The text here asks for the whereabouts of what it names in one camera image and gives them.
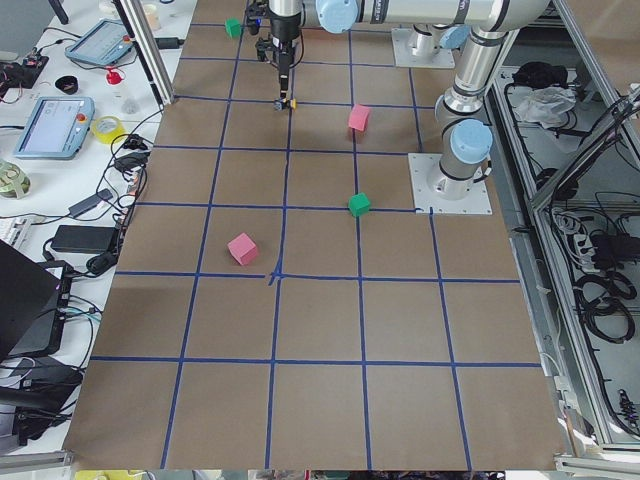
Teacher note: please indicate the green tape roll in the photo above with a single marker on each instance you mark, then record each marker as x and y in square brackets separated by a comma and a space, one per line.
[15, 184]

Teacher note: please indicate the grey usb hub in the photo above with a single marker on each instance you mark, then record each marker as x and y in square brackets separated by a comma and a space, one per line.
[89, 203]

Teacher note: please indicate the green cube lower left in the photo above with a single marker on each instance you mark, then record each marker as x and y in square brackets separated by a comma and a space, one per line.
[359, 204]

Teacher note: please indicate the yellow tape roll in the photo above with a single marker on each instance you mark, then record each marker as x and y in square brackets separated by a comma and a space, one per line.
[108, 129]

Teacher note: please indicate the black bowl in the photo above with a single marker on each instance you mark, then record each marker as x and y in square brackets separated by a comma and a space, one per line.
[67, 84]

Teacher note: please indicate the teach pendant far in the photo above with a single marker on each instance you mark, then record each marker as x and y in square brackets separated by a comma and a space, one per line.
[104, 45]

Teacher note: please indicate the pink cube upper left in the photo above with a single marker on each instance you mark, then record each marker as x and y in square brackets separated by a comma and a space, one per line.
[359, 117]

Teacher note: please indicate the yellow push button switch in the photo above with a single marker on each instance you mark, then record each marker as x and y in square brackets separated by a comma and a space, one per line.
[285, 104]

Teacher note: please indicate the teach pendant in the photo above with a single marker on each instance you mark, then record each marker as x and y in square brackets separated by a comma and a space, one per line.
[56, 128]
[104, 45]

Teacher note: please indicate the red small object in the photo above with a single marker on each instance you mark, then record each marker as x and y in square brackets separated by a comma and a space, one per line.
[113, 76]

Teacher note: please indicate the pink cube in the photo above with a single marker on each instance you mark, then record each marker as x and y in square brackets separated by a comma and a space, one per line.
[243, 249]
[359, 117]

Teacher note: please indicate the aluminium frame post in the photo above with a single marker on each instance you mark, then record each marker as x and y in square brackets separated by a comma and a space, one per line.
[131, 13]

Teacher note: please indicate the teach pendant near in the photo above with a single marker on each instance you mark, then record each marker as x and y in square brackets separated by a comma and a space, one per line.
[56, 128]

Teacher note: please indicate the pink cube lower centre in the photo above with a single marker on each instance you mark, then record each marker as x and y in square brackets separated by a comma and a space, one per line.
[243, 249]

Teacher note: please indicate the black laptop computer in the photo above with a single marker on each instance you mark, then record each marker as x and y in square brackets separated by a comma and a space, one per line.
[33, 297]

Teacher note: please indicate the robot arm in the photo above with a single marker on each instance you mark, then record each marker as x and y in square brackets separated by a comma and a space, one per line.
[339, 16]
[471, 37]

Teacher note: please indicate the black power adapter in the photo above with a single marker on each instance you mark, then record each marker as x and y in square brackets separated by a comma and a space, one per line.
[83, 239]

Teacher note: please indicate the crumpled white cloth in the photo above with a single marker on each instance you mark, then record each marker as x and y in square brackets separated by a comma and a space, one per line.
[548, 107]

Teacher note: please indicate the green cube near gripper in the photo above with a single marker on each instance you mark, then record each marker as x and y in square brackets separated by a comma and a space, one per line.
[233, 27]

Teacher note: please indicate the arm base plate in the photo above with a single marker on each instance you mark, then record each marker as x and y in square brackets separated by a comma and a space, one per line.
[420, 49]
[435, 193]

